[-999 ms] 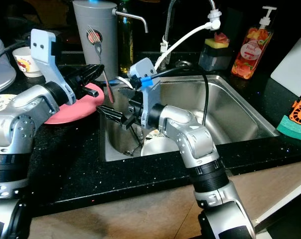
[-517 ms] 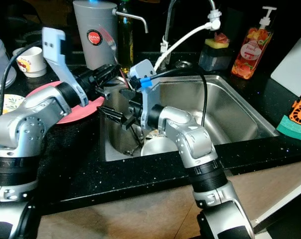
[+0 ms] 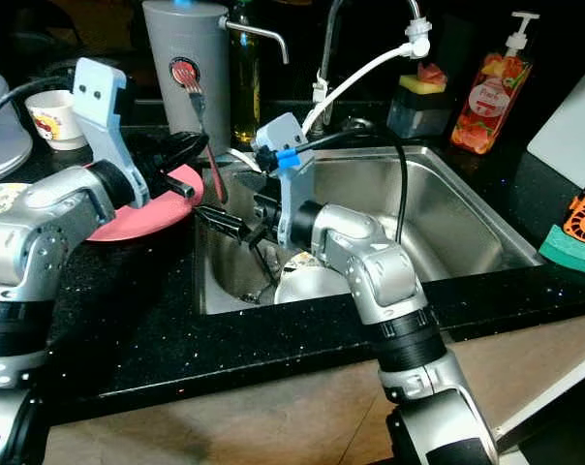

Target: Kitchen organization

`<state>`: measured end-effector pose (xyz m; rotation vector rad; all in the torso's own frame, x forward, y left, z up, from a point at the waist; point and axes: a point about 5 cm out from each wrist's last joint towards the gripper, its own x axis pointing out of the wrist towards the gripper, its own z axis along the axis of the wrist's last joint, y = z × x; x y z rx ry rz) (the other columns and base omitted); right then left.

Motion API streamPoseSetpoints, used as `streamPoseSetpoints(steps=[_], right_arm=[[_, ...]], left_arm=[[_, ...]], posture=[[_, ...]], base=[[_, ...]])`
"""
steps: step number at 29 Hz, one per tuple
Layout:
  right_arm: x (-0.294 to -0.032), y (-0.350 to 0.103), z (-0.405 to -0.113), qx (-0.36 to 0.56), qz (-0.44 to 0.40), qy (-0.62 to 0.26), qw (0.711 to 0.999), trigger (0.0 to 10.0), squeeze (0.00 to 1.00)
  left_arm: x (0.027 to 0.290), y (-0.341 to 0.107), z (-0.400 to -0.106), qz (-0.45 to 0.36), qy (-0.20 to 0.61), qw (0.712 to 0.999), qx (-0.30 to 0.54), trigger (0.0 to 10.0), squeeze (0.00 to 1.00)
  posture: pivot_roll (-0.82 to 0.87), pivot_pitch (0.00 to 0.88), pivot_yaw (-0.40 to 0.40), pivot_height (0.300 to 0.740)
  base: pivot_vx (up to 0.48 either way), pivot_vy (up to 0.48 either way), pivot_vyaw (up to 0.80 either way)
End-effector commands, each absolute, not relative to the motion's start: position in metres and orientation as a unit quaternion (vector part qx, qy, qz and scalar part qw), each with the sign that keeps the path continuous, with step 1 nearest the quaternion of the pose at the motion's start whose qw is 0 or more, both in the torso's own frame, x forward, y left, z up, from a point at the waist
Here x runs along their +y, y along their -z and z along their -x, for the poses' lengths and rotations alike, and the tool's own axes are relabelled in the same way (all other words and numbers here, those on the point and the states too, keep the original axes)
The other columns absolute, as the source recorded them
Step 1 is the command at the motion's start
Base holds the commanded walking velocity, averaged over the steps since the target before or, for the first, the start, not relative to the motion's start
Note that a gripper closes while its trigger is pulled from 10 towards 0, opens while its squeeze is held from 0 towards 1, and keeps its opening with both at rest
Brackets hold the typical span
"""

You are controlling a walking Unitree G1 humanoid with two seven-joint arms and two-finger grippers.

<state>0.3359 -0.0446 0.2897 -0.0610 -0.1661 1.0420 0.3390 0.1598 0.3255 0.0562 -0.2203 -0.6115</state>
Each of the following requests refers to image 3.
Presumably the green sponge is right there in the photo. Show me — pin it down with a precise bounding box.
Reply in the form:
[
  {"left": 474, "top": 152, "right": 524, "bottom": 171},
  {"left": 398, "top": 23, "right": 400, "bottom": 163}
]
[{"left": 539, "top": 228, "right": 585, "bottom": 282}]

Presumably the stainless steel sink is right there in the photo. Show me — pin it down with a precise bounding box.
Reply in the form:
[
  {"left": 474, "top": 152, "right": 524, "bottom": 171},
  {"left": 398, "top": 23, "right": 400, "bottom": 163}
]
[{"left": 198, "top": 143, "right": 547, "bottom": 316}]

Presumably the small round metal strainer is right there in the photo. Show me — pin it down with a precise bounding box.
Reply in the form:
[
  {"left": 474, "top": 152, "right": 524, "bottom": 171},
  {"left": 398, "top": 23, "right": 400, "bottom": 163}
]
[{"left": 339, "top": 116, "right": 373, "bottom": 135}]

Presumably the yellow floral plate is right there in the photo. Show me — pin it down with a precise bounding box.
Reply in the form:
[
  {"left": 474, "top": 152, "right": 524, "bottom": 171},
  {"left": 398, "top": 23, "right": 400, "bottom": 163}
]
[
  {"left": 0, "top": 182, "right": 32, "bottom": 219},
  {"left": 278, "top": 250, "right": 332, "bottom": 272}
]

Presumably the pink plate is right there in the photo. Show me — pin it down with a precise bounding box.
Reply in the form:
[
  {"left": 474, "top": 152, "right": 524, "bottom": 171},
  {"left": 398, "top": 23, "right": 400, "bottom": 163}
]
[{"left": 84, "top": 163, "right": 206, "bottom": 243}]

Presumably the fork with red handle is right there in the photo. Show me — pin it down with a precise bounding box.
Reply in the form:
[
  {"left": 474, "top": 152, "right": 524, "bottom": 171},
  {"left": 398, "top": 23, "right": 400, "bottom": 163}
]
[{"left": 182, "top": 60, "right": 226, "bottom": 209}]

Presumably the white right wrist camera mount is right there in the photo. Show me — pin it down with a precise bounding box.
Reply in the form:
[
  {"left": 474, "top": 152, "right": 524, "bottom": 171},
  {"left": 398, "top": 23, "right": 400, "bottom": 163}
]
[{"left": 254, "top": 111, "right": 318, "bottom": 248}]

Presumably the white printed cup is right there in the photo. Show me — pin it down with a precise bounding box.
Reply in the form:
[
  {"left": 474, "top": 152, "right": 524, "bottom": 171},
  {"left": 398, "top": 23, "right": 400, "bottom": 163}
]
[{"left": 26, "top": 90, "right": 88, "bottom": 151}]

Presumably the dark sponge holder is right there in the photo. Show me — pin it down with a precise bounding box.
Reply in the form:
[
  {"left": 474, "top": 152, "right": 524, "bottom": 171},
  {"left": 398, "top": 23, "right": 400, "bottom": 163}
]
[{"left": 386, "top": 85, "right": 446, "bottom": 137}]

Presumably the orange floral soap dispenser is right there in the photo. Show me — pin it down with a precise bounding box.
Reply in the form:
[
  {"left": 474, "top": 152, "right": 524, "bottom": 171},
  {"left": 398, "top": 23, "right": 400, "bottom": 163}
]
[{"left": 449, "top": 12, "right": 540, "bottom": 156}]

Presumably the white tiered food container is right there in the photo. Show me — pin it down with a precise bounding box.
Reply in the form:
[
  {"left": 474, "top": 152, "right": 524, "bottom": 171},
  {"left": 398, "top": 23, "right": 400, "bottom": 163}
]
[{"left": 0, "top": 39, "right": 34, "bottom": 180}]

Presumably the white bowl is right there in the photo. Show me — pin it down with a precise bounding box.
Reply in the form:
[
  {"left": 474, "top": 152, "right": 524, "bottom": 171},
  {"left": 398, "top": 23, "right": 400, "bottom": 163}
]
[{"left": 273, "top": 264, "right": 352, "bottom": 306}]

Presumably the small chrome tap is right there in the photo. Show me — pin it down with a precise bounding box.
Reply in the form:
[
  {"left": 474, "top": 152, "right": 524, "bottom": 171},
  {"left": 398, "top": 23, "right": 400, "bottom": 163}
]
[{"left": 228, "top": 19, "right": 291, "bottom": 66}]

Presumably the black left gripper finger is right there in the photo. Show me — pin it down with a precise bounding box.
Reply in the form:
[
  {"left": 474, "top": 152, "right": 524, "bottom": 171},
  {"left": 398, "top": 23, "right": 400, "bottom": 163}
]
[{"left": 171, "top": 131, "right": 209, "bottom": 164}]

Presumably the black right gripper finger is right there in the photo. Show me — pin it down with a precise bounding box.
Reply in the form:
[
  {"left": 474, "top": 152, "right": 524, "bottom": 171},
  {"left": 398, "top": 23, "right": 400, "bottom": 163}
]
[
  {"left": 194, "top": 206, "right": 250, "bottom": 237},
  {"left": 227, "top": 176, "right": 267, "bottom": 208}
]

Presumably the yellow sponge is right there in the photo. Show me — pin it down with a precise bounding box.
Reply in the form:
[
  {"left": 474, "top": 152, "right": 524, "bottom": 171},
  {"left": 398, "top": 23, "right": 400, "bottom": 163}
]
[{"left": 397, "top": 76, "right": 446, "bottom": 96}]

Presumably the beige kitchen base cabinet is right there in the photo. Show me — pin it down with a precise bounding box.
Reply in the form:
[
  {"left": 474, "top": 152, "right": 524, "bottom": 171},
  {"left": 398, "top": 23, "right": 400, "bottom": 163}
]
[{"left": 41, "top": 315, "right": 585, "bottom": 465}]

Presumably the chrome gooseneck faucet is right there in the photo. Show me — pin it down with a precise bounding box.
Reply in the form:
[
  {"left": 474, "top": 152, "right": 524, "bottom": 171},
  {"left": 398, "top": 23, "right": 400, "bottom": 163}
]
[{"left": 317, "top": 0, "right": 434, "bottom": 108}]

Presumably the white cutting board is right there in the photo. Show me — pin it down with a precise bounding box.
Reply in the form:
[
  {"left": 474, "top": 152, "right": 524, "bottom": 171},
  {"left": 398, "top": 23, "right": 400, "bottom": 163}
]
[{"left": 525, "top": 97, "right": 585, "bottom": 190}]

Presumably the glass oil bottle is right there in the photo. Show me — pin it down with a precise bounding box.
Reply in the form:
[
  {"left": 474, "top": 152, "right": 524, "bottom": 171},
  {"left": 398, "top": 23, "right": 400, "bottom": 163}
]
[{"left": 230, "top": 0, "right": 260, "bottom": 146}]

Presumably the grey pitcher with red logo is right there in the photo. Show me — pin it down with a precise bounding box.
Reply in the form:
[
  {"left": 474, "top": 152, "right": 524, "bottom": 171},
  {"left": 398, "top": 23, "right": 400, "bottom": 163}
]
[{"left": 142, "top": 0, "right": 231, "bottom": 156}]

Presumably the pink scourer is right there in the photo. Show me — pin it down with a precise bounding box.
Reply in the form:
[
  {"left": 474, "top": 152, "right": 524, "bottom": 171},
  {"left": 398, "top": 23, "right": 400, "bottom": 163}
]
[{"left": 418, "top": 62, "right": 448, "bottom": 86}]

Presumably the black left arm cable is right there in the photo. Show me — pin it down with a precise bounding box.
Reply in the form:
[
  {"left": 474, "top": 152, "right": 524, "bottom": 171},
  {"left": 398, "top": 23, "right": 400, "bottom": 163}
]
[{"left": 0, "top": 76, "right": 80, "bottom": 137}]

